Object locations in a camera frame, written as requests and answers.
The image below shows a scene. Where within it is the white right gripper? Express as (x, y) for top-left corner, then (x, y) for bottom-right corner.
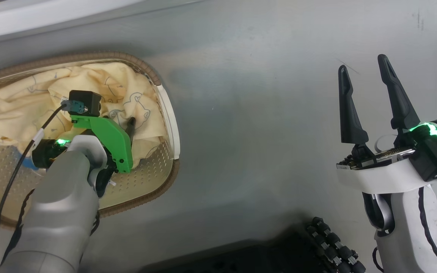
(335, 54), (433, 195)

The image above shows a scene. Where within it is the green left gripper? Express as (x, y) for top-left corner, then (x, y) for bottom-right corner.
(70, 116), (137, 174)

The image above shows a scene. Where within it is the blue garment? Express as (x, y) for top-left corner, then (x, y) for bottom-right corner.
(17, 152), (39, 172)

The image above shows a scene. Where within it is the yellow bear-print garment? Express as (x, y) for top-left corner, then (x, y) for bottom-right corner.
(0, 63), (166, 167)

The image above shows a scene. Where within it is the cream perforated laundry basket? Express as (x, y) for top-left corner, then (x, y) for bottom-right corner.
(0, 51), (181, 228)

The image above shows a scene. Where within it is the black roller wheel of base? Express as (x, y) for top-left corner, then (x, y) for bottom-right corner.
(306, 216), (367, 273)

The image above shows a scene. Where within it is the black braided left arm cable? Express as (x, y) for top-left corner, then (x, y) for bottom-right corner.
(0, 188), (37, 266)

